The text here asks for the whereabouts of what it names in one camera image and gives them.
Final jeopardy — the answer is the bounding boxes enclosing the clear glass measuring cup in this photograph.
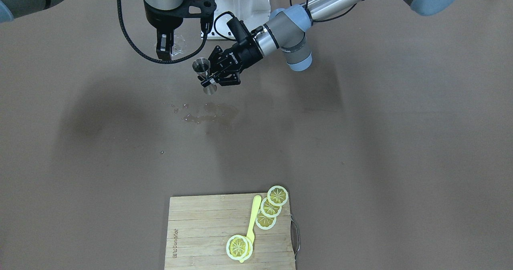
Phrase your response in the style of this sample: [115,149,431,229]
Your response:
[172,34,186,58]

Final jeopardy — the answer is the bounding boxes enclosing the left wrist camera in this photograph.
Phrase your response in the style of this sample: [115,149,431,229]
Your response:
[226,17,252,44]

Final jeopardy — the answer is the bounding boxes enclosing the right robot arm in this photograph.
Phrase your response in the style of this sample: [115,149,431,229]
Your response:
[1,0,194,65]

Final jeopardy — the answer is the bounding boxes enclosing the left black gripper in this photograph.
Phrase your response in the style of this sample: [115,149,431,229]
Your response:
[207,38,264,87]

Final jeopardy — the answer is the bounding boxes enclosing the wooden cutting board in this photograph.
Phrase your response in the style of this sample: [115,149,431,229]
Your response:
[164,193,299,270]

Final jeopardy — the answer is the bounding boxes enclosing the end lemon slice in row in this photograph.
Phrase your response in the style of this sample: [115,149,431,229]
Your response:
[267,185,289,206]

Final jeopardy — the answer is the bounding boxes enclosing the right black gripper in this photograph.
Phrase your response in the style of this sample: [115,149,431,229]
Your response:
[144,4,184,60]

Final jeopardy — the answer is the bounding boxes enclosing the steel double jigger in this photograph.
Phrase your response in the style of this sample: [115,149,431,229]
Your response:
[192,58,217,95]

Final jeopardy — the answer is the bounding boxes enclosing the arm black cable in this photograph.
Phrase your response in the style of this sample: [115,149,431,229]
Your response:
[213,0,357,42]
[116,0,209,64]

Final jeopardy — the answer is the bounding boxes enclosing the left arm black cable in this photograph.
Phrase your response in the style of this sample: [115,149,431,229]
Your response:
[213,0,357,42]

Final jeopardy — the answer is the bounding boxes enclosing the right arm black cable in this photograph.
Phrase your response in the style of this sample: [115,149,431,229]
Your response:
[116,0,209,64]

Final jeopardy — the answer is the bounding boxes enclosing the middle lemon slice in row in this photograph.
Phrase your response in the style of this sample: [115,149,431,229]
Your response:
[260,197,282,218]

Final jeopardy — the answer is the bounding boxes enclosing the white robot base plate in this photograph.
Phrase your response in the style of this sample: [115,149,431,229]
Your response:
[208,0,271,40]

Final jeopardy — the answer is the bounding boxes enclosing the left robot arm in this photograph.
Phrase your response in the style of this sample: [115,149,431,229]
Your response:
[200,0,455,88]

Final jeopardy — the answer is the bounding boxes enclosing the lemon slice on knife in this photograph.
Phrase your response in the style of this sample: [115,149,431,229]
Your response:
[226,235,254,263]

